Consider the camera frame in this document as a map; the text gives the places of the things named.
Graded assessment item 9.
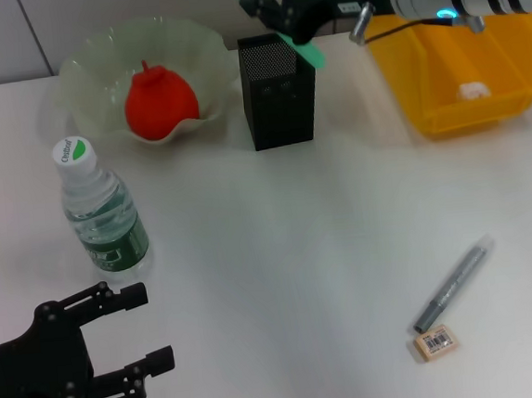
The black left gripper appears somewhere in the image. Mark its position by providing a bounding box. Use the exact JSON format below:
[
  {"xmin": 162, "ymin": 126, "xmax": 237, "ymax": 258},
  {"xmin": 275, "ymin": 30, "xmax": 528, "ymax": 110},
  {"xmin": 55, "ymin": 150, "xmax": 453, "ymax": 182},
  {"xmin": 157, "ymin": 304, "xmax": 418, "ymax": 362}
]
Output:
[{"xmin": 0, "ymin": 276, "xmax": 179, "ymax": 398}]

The green pen with white clip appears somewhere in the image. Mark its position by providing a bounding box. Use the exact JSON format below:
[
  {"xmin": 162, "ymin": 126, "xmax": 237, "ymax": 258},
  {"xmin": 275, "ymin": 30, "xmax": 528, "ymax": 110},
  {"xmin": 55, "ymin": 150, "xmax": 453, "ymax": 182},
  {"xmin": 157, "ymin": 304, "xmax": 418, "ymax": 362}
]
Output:
[{"xmin": 226, "ymin": 0, "xmax": 329, "ymax": 79}]

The clear green-label water bottle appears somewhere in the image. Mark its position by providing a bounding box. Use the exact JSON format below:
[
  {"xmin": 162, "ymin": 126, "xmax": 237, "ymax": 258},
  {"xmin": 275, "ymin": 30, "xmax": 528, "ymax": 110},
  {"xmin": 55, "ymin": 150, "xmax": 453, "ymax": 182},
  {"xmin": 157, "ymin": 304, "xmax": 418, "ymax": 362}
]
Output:
[{"xmin": 49, "ymin": 129, "xmax": 157, "ymax": 289}]

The orange fruit with stem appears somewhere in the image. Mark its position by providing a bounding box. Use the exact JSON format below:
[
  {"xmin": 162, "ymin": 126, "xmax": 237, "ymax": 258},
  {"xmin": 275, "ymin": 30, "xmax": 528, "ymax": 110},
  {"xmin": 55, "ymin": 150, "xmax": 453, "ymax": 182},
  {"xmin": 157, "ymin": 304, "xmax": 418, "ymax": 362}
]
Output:
[{"xmin": 121, "ymin": 55, "xmax": 204, "ymax": 145}]

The white paper ball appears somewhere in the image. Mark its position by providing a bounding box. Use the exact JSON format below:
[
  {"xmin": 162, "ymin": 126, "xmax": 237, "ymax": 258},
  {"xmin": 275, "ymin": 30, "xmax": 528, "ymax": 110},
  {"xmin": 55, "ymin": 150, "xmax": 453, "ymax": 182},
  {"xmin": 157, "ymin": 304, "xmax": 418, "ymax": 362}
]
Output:
[{"xmin": 453, "ymin": 79, "xmax": 491, "ymax": 103}]

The black mesh pen holder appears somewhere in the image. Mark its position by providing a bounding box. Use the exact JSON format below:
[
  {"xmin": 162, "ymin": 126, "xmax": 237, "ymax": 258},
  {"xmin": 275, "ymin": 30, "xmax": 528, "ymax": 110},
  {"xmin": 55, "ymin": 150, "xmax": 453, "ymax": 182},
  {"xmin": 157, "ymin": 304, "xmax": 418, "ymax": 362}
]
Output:
[{"xmin": 236, "ymin": 30, "xmax": 323, "ymax": 153}]

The translucent green wavy fruit plate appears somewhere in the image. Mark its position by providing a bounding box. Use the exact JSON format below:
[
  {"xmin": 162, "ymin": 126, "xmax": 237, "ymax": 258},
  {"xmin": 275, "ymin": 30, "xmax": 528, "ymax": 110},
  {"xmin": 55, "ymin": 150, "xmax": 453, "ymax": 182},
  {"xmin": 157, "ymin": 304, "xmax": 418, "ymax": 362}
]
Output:
[{"xmin": 52, "ymin": 9, "xmax": 239, "ymax": 156}]

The beige eraser with barcode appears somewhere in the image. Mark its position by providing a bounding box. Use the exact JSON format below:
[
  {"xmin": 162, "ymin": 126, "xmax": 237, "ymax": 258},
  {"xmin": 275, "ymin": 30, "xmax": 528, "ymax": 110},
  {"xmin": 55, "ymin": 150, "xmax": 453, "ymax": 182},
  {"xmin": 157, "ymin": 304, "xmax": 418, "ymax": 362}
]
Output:
[{"xmin": 406, "ymin": 324, "xmax": 461, "ymax": 365}]

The grey marker pen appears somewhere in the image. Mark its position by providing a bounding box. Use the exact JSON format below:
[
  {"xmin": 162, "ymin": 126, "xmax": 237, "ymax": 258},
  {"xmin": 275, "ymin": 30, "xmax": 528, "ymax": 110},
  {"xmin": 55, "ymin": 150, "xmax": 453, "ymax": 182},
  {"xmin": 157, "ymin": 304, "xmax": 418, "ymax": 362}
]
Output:
[{"xmin": 405, "ymin": 233, "xmax": 502, "ymax": 335}]

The yellow plastic storage bin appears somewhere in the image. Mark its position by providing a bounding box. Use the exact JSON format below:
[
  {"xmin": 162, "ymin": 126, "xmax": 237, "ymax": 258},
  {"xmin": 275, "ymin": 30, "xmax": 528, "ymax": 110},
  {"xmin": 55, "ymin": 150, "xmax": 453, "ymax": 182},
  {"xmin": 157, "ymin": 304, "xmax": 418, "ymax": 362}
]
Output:
[{"xmin": 364, "ymin": 1, "xmax": 532, "ymax": 147}]

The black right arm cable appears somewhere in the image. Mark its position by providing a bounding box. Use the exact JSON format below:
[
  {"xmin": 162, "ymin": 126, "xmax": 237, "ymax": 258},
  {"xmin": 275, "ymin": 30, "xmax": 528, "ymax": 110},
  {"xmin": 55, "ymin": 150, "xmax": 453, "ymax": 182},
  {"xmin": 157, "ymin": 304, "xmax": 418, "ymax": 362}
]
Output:
[{"xmin": 345, "ymin": 0, "xmax": 487, "ymax": 47}]

